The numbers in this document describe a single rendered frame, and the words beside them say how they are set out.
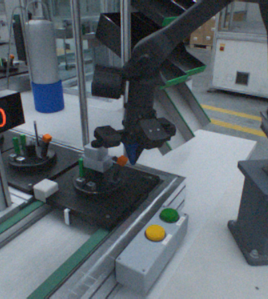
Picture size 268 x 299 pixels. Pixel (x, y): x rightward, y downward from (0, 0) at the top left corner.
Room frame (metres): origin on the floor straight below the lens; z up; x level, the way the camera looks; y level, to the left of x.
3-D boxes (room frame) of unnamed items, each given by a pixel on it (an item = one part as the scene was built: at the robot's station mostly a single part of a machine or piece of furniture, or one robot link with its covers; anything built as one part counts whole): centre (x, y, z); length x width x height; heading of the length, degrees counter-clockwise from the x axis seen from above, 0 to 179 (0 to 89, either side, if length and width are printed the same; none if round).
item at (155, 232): (0.52, -0.04, 0.96); 0.04 x 0.04 x 0.02
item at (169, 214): (0.58, -0.08, 0.96); 0.04 x 0.04 x 0.02
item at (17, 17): (1.97, 0.67, 1.18); 0.07 x 0.07 x 0.25; 59
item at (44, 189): (0.68, 0.23, 0.97); 0.05 x 0.05 x 0.04; 59
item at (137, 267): (0.52, -0.04, 0.93); 0.21 x 0.07 x 0.06; 149
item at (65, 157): (0.84, 0.31, 1.01); 0.24 x 0.24 x 0.13; 59
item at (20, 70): (2.06, 0.83, 1.01); 0.24 x 0.24 x 0.13; 59
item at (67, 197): (0.71, 0.09, 0.96); 0.24 x 0.24 x 0.02; 59
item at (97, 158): (0.71, 0.10, 1.06); 0.08 x 0.04 x 0.07; 59
